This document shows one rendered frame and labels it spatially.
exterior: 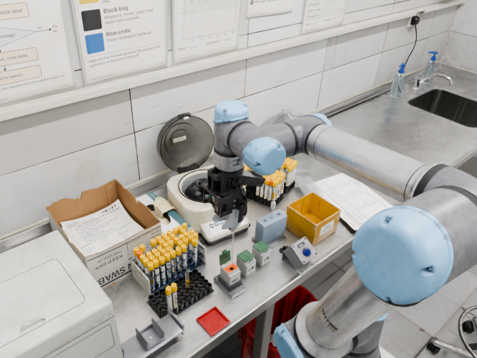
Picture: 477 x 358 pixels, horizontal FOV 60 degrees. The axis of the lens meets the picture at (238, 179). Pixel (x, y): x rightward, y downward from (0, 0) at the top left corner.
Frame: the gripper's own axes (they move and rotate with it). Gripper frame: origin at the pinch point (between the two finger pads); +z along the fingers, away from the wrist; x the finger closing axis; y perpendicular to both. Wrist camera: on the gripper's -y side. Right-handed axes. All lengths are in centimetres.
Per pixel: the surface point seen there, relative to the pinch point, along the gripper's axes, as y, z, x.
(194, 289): 10.1, 21.9, -3.8
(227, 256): -1.0, 14.5, -3.1
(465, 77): -238, 24, -46
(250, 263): -7.5, 18.7, 0.3
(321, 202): -44.6, 16.0, -5.2
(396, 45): -171, -3, -64
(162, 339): 26.4, 19.2, 6.3
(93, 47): 9, -34, -56
